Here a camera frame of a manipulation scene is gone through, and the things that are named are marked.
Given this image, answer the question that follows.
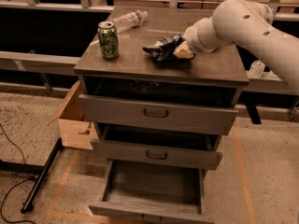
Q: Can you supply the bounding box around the blue chip bag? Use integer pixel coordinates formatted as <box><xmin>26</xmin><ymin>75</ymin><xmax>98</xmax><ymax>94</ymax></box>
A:
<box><xmin>142</xmin><ymin>35</ymin><xmax>185</xmax><ymax>62</ymax></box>

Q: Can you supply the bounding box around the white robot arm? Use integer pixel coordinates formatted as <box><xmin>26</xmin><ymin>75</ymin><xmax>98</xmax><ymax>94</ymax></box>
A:
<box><xmin>181</xmin><ymin>0</ymin><xmax>299</xmax><ymax>93</ymax></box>

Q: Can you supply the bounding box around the grey drawer cabinet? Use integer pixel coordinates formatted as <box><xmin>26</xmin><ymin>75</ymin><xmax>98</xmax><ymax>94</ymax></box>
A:
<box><xmin>74</xmin><ymin>6</ymin><xmax>250</xmax><ymax>172</ymax></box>

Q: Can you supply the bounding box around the grey top drawer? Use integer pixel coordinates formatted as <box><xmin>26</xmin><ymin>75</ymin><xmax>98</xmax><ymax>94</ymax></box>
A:
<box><xmin>78</xmin><ymin>94</ymin><xmax>237</xmax><ymax>135</ymax></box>

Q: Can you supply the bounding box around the grey drawer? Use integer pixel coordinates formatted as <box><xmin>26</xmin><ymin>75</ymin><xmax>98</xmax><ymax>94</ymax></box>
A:
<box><xmin>78</xmin><ymin>94</ymin><xmax>237</xmax><ymax>135</ymax></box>
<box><xmin>91</xmin><ymin>125</ymin><xmax>222</xmax><ymax>170</ymax></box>
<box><xmin>89</xmin><ymin>160</ymin><xmax>215</xmax><ymax>224</ymax></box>

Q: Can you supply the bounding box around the grey middle drawer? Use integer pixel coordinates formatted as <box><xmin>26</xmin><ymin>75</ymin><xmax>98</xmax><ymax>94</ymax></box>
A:
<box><xmin>91</xmin><ymin>125</ymin><xmax>222</xmax><ymax>170</ymax></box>

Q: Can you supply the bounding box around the grey bottom drawer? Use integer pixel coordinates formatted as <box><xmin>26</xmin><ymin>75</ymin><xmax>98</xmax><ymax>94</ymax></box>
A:
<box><xmin>89</xmin><ymin>160</ymin><xmax>215</xmax><ymax>224</ymax></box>

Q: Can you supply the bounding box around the clear plastic water bottle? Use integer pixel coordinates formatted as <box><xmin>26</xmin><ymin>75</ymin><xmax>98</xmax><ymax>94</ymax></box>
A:
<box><xmin>112</xmin><ymin>10</ymin><xmax>148</xmax><ymax>33</ymax></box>

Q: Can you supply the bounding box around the green soda can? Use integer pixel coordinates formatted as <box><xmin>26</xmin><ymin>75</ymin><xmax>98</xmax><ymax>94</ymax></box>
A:
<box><xmin>98</xmin><ymin>21</ymin><xmax>119</xmax><ymax>60</ymax></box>

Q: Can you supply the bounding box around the cardboard box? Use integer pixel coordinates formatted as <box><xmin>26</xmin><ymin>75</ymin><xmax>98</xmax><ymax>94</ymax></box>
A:
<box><xmin>50</xmin><ymin>81</ymin><xmax>97</xmax><ymax>150</ymax></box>

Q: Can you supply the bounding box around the black table leg base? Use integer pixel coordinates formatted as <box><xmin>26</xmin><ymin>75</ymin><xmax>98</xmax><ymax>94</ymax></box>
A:
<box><xmin>0</xmin><ymin>138</ymin><xmax>63</xmax><ymax>214</ymax></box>

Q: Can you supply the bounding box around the grey metal shelf rail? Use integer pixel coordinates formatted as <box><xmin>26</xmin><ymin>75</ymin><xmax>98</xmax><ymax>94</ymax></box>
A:
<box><xmin>0</xmin><ymin>51</ymin><xmax>79</xmax><ymax>76</ymax></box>

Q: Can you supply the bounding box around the black floor cable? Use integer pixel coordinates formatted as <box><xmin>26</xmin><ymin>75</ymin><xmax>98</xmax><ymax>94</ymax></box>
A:
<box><xmin>0</xmin><ymin>123</ymin><xmax>39</xmax><ymax>224</ymax></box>

